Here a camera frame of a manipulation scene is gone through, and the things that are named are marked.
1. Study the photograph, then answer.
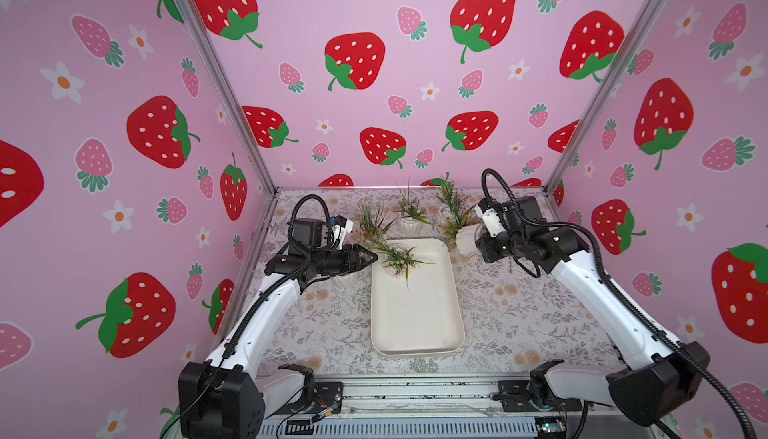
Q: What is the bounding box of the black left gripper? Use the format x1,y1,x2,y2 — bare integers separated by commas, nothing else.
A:
309,245,376,278

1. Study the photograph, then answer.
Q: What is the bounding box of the white pot pink flower plant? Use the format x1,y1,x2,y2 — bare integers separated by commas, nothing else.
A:
370,240,427,287

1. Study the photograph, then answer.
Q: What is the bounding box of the white pot orange flower plant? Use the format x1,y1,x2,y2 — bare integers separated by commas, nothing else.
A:
438,205,478,251

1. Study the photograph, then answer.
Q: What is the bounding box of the potted plant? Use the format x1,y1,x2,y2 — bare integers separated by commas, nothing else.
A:
435,173,467,222
398,186,431,237
358,203,395,245

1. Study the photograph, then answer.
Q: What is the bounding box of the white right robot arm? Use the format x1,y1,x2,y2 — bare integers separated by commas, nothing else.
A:
476,212,710,426

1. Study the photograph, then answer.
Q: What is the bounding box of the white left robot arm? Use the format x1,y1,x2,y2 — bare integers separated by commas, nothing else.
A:
178,244,378,438

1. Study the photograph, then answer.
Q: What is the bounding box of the cream storage tray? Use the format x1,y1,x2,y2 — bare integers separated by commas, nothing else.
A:
370,238,465,358

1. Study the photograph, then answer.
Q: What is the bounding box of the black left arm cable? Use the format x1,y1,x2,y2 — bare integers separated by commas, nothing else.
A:
158,194,334,439

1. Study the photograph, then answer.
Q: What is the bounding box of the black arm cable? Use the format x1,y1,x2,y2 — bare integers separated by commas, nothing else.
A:
479,168,758,439
158,194,334,439

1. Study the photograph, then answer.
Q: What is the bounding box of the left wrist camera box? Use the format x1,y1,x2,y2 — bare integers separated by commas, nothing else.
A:
289,216,354,250

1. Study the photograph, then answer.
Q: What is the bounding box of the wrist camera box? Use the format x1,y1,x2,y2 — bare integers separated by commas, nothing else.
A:
289,216,354,250
475,195,547,239

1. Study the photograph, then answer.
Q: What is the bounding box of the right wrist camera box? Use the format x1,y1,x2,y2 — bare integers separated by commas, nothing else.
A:
475,195,547,239

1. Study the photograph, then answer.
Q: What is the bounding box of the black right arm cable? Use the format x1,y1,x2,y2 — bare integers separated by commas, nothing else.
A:
479,168,758,439

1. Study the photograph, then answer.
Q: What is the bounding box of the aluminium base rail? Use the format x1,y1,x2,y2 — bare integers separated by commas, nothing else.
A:
259,374,665,438

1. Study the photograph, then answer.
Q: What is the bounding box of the silver corner frame post right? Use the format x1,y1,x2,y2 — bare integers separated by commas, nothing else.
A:
543,0,669,198

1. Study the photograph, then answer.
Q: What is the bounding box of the silver corner frame post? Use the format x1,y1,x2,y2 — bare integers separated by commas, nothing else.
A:
543,0,669,198
173,0,277,197

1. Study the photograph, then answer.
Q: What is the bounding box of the silver corner frame post left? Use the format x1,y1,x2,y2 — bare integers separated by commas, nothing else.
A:
173,0,277,197

